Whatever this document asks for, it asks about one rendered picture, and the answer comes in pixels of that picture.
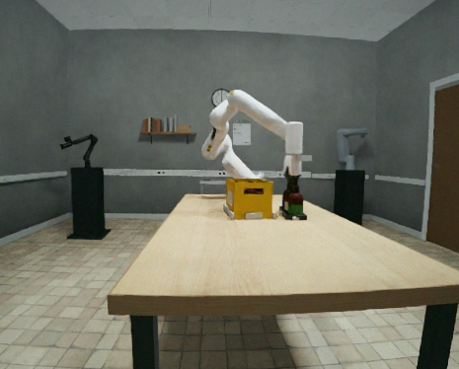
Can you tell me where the yellow crate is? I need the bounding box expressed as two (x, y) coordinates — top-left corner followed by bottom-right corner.
(226, 179), (273, 219)

